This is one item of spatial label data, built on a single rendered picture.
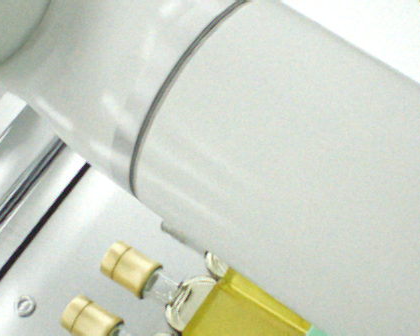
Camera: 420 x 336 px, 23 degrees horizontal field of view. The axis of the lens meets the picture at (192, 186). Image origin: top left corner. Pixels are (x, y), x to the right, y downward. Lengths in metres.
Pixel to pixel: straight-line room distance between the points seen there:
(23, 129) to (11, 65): 0.72
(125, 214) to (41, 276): 0.11
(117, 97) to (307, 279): 0.09
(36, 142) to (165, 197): 0.75
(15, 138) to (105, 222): 0.14
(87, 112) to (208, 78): 0.05
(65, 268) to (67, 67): 0.66
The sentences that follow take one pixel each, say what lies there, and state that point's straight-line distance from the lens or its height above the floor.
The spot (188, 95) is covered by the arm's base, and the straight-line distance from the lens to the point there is 0.36.
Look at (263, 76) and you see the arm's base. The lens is 0.36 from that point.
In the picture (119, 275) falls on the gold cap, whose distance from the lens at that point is 0.89.
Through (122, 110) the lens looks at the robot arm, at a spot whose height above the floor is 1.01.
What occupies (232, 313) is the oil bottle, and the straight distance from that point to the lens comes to 0.85.
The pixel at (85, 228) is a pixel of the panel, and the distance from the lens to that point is 1.07.
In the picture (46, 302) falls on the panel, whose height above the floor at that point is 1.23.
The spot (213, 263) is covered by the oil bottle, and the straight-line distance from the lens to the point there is 0.88.
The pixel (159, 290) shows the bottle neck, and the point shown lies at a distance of 0.88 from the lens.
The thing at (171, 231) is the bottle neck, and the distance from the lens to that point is 0.91.
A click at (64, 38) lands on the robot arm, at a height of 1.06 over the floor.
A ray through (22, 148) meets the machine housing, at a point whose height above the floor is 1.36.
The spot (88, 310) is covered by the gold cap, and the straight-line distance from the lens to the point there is 0.88.
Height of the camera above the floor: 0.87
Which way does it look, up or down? 17 degrees up
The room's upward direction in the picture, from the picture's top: 59 degrees counter-clockwise
